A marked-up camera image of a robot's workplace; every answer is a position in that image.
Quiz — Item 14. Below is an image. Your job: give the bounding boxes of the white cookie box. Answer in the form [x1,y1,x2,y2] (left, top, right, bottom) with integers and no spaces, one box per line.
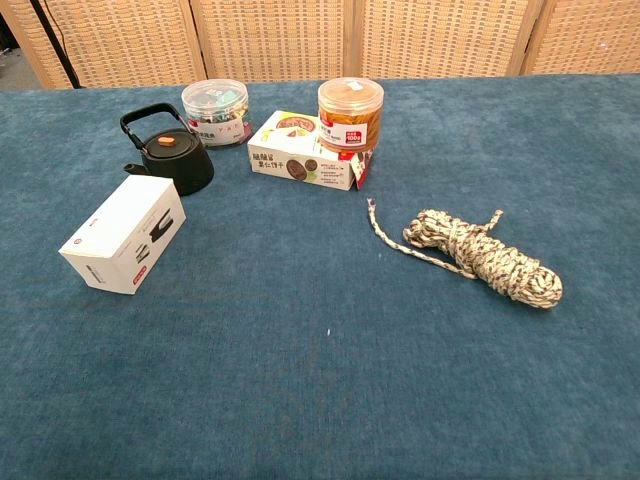
[247,109,374,193]

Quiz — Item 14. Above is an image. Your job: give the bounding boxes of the clear jar of rubber bands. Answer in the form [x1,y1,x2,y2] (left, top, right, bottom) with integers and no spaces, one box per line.
[317,77,385,154]

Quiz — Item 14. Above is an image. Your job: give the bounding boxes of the black round object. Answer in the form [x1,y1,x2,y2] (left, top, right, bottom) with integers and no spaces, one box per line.
[118,102,216,197]

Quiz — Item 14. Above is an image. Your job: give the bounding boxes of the clear jar of binder clips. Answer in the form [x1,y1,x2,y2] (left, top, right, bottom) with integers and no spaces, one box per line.
[180,81,251,150]

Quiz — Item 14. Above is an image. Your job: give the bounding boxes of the black tripod stand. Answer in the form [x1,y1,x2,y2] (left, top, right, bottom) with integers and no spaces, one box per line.
[29,0,82,90]

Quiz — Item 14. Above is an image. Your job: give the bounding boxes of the wooden rattan folding screen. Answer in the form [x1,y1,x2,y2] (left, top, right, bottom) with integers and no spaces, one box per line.
[0,0,640,90]

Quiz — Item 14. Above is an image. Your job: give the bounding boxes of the blue table cloth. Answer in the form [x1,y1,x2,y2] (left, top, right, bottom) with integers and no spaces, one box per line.
[0,73,640,480]

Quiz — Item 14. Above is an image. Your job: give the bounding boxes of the coiled speckled white rope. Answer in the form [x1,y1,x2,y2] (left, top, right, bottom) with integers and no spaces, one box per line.
[366,197,565,311]

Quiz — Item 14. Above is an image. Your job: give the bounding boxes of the white cardboard box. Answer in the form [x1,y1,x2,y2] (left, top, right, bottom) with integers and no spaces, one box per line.
[58,174,187,296]

